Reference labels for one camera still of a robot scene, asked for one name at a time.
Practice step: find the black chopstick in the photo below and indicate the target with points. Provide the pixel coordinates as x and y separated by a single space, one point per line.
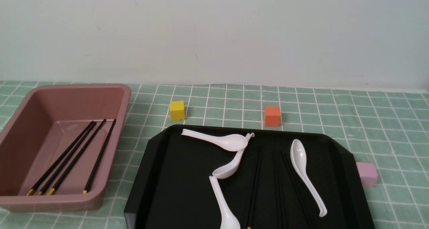
98 161
50 179
253 189
309 219
73 161
58 160

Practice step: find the yellow cube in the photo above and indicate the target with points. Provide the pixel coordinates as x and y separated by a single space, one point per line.
177 110

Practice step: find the white spoon top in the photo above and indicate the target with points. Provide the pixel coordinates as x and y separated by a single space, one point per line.
232 142

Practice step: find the white spoon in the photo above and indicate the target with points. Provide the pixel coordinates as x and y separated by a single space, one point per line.
299 162
230 168
228 220
232 142

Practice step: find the orange cube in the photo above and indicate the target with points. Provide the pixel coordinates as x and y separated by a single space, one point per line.
272 116

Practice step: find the white spoon middle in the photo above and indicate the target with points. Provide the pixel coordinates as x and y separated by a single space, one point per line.
230 168

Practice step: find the black plastic tray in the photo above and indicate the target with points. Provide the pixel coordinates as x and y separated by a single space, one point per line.
172 189

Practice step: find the white spoon right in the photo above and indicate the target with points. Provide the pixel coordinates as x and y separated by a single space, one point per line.
299 162

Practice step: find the white spoon bottom left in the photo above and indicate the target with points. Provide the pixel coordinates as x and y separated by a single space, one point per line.
228 220

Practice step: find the black chopstick in bin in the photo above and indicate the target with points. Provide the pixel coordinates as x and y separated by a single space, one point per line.
98 161
50 179
58 160
73 161

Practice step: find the pink plastic bin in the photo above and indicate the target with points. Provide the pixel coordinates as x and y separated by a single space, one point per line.
48 119

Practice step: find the pink cube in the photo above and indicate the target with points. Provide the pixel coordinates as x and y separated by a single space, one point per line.
368 173

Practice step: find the green checkered tablecloth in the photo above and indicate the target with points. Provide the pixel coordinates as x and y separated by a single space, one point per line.
387 129

